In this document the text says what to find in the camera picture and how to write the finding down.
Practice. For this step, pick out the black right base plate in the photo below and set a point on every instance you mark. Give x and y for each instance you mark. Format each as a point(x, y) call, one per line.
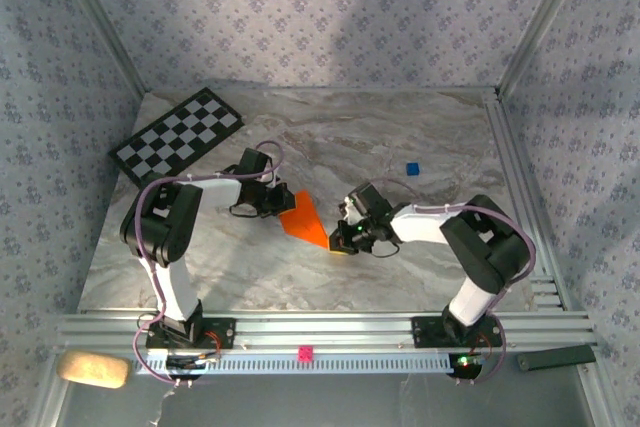
point(425, 332)

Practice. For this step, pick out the black controller board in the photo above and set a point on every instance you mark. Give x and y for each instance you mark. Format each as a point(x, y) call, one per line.
point(465, 366)
point(185, 366)

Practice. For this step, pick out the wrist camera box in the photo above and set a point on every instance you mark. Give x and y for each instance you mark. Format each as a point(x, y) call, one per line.
point(252, 163)
point(372, 199)

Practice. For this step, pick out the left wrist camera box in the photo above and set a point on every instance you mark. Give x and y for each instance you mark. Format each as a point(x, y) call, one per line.
point(252, 163)

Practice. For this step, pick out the black left controller board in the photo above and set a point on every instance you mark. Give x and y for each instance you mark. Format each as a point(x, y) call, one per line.
point(185, 366)

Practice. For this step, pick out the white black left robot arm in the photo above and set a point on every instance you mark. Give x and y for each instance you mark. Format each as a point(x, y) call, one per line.
point(177, 292)

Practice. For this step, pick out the aluminium side rail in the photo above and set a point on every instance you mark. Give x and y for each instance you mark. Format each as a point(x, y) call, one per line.
point(515, 172)

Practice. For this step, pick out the black white checkerboard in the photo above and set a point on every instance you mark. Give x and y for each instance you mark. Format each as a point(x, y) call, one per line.
point(175, 137)

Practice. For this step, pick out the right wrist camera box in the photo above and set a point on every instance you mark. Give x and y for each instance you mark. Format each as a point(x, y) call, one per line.
point(372, 199)

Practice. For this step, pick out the short aluminium frame rail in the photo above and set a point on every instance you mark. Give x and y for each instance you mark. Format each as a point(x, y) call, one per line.
point(47, 402)
point(600, 397)

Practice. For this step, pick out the pink toy cube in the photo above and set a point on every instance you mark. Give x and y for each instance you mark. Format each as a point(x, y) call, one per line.
point(305, 354)

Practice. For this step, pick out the black right controller board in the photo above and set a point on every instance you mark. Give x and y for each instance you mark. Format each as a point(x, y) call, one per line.
point(465, 366)

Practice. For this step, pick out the aluminium frame post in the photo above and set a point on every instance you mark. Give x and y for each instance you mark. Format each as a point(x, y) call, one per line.
point(545, 17)
point(100, 27)

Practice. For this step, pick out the long aluminium base rail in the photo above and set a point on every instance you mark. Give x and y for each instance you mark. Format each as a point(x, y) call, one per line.
point(325, 329)

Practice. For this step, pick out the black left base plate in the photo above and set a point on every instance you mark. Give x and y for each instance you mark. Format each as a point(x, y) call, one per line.
point(220, 334)

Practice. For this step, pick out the flat black bar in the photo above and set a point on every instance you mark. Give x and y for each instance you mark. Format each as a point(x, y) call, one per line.
point(555, 358)

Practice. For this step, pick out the orange paper sheet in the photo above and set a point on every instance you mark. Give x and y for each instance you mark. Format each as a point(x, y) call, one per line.
point(305, 224)

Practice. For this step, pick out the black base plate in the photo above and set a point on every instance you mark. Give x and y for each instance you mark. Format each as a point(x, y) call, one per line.
point(220, 334)
point(425, 332)

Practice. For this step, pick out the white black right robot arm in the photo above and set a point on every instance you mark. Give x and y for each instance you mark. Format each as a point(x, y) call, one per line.
point(420, 224)

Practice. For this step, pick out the beige sponge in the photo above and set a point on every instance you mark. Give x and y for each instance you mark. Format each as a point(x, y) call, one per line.
point(92, 369)

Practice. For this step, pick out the blue toy brick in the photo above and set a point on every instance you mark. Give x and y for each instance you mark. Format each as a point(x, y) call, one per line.
point(413, 169)

